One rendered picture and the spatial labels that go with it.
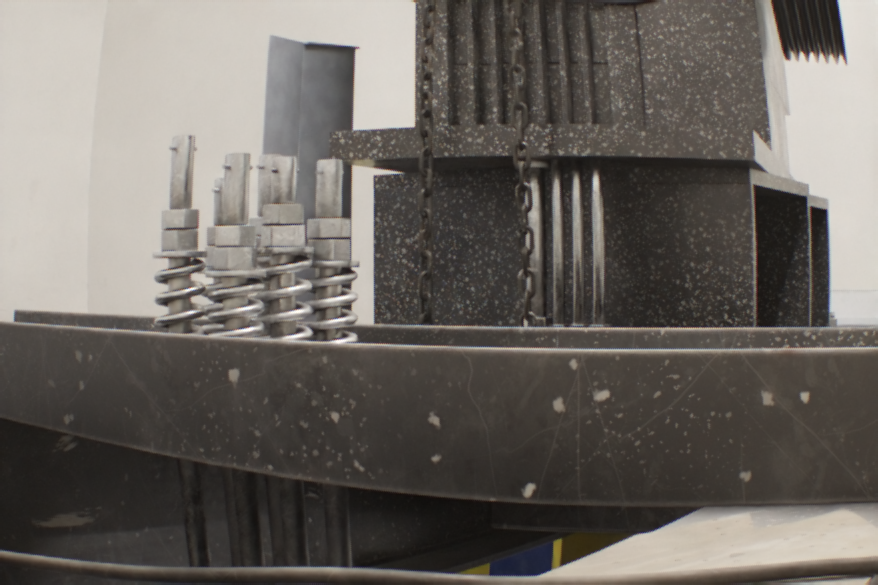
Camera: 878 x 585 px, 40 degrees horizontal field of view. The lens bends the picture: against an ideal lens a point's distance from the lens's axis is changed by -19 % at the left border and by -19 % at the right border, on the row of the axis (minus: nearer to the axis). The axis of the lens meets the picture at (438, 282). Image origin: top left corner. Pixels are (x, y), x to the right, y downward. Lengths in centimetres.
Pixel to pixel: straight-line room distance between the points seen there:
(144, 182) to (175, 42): 39
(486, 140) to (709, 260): 26
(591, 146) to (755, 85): 30
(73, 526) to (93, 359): 42
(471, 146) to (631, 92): 28
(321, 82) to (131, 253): 192
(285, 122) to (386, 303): 28
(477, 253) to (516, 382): 90
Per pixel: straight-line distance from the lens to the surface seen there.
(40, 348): 90
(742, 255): 141
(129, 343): 82
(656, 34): 158
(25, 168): 367
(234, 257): 82
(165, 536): 134
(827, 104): 273
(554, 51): 162
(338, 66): 186
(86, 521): 126
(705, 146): 131
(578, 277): 137
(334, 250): 89
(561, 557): 219
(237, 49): 347
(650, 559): 50
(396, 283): 161
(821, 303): 197
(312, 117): 182
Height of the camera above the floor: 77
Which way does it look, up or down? 1 degrees down
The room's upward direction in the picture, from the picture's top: straight up
